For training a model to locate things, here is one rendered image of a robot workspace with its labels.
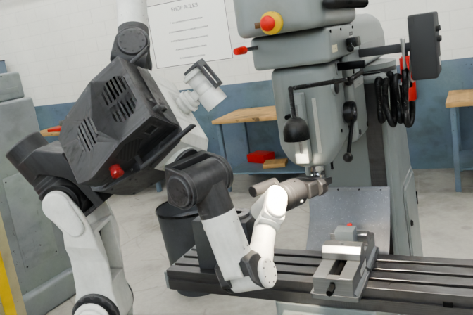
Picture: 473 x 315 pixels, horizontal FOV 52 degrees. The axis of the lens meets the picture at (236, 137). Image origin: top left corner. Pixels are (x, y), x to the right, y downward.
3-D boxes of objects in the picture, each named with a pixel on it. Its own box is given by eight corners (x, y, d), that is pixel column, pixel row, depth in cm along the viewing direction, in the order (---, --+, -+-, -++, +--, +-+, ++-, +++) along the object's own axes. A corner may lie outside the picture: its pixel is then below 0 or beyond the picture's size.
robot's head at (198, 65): (196, 105, 130) (215, 88, 125) (176, 79, 129) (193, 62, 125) (207, 97, 135) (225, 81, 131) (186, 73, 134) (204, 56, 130)
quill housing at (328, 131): (341, 168, 146) (329, 62, 139) (276, 169, 155) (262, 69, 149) (355, 151, 162) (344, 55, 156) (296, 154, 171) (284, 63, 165)
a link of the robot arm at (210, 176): (208, 222, 114) (187, 169, 114) (186, 226, 121) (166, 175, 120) (241, 204, 122) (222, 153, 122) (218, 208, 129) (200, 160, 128)
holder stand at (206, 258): (253, 273, 169) (245, 219, 165) (199, 268, 179) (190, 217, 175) (266, 257, 179) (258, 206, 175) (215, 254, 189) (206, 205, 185)
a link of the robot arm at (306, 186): (326, 172, 152) (301, 183, 144) (329, 202, 154) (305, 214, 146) (296, 169, 161) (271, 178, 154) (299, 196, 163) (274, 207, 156)
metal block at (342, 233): (354, 249, 157) (352, 232, 156) (336, 248, 160) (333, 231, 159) (357, 242, 162) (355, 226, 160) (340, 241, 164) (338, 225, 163)
